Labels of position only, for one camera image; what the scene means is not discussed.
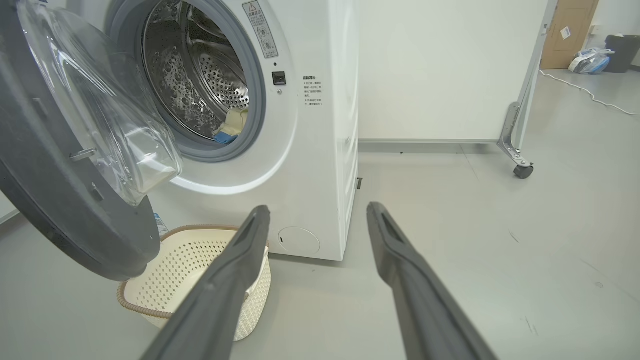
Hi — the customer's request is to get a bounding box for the black printed text label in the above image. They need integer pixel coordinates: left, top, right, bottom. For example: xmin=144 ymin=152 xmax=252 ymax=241
xmin=302 ymin=75 xmax=324 ymax=109

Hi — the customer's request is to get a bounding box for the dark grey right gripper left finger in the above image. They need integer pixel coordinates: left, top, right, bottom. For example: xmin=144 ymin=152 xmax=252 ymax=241
xmin=140 ymin=205 xmax=272 ymax=360

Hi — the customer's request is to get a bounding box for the round washing machine door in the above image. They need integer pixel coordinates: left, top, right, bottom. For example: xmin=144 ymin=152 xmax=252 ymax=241
xmin=0 ymin=0 xmax=184 ymax=282

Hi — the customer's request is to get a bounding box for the cream perforated laundry basket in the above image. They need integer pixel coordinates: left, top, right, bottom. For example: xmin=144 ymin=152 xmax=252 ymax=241
xmin=117 ymin=224 xmax=273 ymax=343

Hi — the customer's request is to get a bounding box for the white floor cable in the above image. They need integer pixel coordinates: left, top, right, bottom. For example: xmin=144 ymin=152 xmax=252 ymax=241
xmin=538 ymin=69 xmax=640 ymax=117

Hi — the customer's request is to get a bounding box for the brown wooden door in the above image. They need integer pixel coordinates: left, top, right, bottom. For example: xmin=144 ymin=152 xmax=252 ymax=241
xmin=539 ymin=0 xmax=600 ymax=70

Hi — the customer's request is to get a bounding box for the white front-load washing machine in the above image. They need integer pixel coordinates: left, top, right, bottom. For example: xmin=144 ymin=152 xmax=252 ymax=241
xmin=65 ymin=0 xmax=362 ymax=262

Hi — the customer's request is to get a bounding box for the warning sticker with triangle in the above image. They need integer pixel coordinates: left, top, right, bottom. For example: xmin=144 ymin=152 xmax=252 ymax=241
xmin=242 ymin=0 xmax=280 ymax=60

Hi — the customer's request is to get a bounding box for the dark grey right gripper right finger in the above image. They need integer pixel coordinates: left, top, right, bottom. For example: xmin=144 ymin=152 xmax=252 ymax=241
xmin=366 ymin=201 xmax=499 ymax=360

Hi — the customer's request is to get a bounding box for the white rolling partition panel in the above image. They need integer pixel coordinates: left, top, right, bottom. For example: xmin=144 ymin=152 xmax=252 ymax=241
xmin=357 ymin=0 xmax=559 ymax=180

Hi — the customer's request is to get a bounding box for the round filter cover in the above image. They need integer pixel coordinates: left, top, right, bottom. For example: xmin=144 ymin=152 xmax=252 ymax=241
xmin=277 ymin=226 xmax=322 ymax=255

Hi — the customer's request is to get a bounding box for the pale yellow garment blue trim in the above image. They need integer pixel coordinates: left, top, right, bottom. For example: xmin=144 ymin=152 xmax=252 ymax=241
xmin=213 ymin=107 xmax=250 ymax=145

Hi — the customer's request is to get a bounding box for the perforated steel washer drum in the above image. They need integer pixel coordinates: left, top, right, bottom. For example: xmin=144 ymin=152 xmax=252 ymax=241
xmin=142 ymin=0 xmax=251 ymax=144

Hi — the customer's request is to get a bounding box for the black trash bin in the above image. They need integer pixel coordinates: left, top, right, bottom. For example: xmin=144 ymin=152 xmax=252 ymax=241
xmin=603 ymin=34 xmax=640 ymax=74

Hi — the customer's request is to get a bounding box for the clear plastic bag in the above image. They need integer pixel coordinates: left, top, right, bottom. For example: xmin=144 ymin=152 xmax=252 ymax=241
xmin=568 ymin=47 xmax=615 ymax=76

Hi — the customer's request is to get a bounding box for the grey rubber door gasket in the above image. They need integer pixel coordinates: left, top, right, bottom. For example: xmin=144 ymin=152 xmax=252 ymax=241
xmin=104 ymin=0 xmax=268 ymax=164

